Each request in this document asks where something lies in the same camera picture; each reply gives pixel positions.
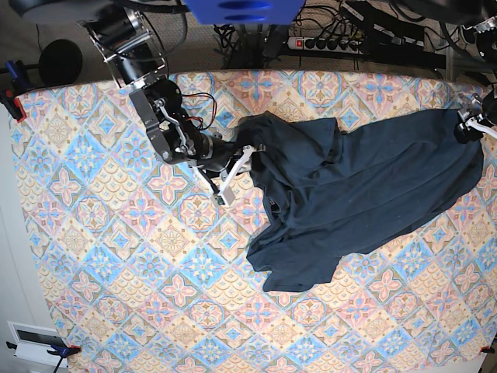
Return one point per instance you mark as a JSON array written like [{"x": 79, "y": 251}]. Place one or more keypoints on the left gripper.
[{"x": 477, "y": 116}]

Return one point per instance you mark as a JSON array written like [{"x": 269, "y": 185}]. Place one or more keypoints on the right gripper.
[{"x": 221, "y": 161}]

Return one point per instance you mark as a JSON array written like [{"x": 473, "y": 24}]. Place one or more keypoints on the dark navy t-shirt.
[{"x": 329, "y": 193}]

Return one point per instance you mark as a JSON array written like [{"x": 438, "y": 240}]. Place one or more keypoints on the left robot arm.
[{"x": 485, "y": 39}]

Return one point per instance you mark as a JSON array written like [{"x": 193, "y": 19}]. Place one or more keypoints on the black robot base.
[
  {"x": 458, "y": 12},
  {"x": 60, "y": 11}
]

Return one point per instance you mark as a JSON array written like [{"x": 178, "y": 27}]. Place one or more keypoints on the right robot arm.
[{"x": 132, "y": 48}]

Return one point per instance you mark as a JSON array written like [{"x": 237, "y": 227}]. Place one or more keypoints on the patterned colourful tablecloth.
[{"x": 144, "y": 273}]

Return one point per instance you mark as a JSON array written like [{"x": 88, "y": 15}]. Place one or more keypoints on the white power strip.
[{"x": 340, "y": 44}]

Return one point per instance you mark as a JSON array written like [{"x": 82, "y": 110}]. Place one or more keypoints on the black round stool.
[{"x": 60, "y": 63}]

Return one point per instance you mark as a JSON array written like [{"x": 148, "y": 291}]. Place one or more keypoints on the orange clamp lower right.
[{"x": 487, "y": 350}]

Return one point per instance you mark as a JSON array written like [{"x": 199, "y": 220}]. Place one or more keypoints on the blue orange clamp lower left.
[{"x": 58, "y": 351}]

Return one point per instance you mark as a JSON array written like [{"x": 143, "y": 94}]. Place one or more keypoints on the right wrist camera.
[{"x": 224, "y": 198}]

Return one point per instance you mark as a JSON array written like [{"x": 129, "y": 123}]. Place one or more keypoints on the white wall outlet box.
[{"x": 33, "y": 342}]

